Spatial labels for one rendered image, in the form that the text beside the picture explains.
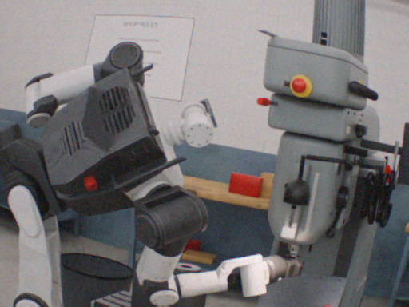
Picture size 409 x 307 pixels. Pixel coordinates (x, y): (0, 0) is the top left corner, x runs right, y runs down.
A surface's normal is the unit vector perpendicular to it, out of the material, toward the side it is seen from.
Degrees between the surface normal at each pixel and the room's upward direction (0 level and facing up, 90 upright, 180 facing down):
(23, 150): 90
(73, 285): 94
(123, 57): 61
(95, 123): 75
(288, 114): 90
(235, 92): 90
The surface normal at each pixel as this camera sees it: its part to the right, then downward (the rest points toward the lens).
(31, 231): -0.07, 0.08
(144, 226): -0.74, 0.25
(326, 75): -0.38, 0.04
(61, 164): -0.49, -0.26
